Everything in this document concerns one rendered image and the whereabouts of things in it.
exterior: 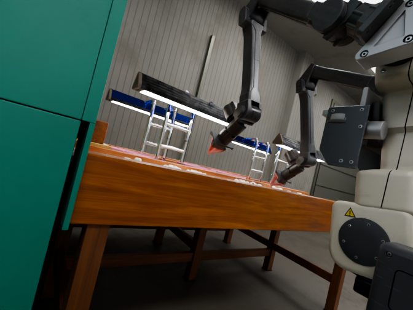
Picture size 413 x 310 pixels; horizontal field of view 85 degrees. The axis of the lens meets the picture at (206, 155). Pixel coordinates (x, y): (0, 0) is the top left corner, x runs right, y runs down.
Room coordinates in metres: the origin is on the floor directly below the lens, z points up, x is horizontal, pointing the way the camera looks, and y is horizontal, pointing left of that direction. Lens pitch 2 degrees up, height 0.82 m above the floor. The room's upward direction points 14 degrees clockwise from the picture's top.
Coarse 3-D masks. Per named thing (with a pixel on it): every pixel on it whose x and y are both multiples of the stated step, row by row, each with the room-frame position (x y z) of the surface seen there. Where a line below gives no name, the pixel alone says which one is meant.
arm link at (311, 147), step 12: (300, 84) 1.11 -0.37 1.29; (300, 96) 1.13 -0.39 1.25; (312, 96) 1.11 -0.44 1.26; (300, 108) 1.14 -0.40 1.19; (312, 108) 1.11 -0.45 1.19; (300, 120) 1.13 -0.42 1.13; (312, 120) 1.10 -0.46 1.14; (312, 132) 1.10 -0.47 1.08; (300, 144) 1.12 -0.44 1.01; (312, 144) 1.09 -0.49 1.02; (300, 156) 1.11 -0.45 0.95; (312, 156) 1.09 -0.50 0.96
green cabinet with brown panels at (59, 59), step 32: (0, 0) 0.42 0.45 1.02; (32, 0) 0.45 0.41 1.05; (64, 0) 0.48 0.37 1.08; (96, 0) 0.51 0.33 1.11; (0, 32) 0.43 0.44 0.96; (32, 32) 0.46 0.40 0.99; (64, 32) 0.48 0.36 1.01; (96, 32) 0.52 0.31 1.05; (0, 64) 0.44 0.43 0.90; (32, 64) 0.46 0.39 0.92; (64, 64) 0.49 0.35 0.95; (96, 64) 0.53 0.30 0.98; (0, 96) 0.44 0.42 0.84; (32, 96) 0.47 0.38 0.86; (64, 96) 0.50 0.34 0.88; (96, 96) 0.54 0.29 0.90
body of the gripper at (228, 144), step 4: (224, 128) 0.86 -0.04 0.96; (212, 132) 0.88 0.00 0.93; (216, 132) 0.90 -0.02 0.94; (220, 132) 0.88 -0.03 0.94; (224, 132) 0.85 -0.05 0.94; (212, 136) 0.87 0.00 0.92; (216, 136) 0.88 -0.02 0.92; (220, 136) 0.87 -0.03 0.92; (224, 136) 0.86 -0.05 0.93; (228, 136) 0.85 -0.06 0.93; (212, 140) 0.87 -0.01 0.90; (216, 140) 0.86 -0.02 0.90; (220, 140) 0.87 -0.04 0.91; (224, 140) 0.87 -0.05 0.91; (228, 140) 0.86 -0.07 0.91; (220, 144) 0.87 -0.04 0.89; (224, 144) 0.88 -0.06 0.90; (228, 144) 0.89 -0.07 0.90; (232, 144) 0.92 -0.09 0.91; (232, 148) 0.91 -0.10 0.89
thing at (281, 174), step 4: (288, 168) 1.18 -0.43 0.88; (276, 172) 1.20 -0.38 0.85; (280, 172) 1.21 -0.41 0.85; (284, 172) 1.19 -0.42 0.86; (288, 172) 1.17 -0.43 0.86; (280, 176) 1.18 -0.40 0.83; (284, 176) 1.18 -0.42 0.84; (288, 176) 1.17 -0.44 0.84; (292, 176) 1.17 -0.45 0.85; (280, 180) 1.17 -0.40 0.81; (284, 180) 1.18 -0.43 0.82; (288, 180) 1.21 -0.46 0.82
